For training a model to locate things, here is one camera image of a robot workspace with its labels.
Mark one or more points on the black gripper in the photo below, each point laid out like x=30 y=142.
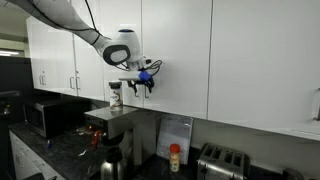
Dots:
x=133 y=84

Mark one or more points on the white sugar canister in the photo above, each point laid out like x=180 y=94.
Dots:
x=116 y=98

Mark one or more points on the white cupboard door with handle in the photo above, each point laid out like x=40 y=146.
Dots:
x=177 y=32

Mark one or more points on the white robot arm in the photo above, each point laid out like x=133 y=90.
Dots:
x=124 y=48

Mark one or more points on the white cupboard door left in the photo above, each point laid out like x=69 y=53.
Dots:
x=114 y=16

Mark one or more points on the white cupboard door right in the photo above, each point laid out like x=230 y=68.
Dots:
x=265 y=65

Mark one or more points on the stainless steel coffee machine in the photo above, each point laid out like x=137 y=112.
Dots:
x=141 y=122

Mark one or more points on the white paper notice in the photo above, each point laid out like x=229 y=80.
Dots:
x=175 y=129

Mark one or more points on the red lid spice jar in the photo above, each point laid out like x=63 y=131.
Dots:
x=174 y=157

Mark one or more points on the steel coffee carafe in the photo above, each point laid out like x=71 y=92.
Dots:
x=114 y=166

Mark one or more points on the black microwave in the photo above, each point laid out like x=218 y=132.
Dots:
x=51 y=118

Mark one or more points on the silver toaster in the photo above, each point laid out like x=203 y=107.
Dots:
x=215 y=162

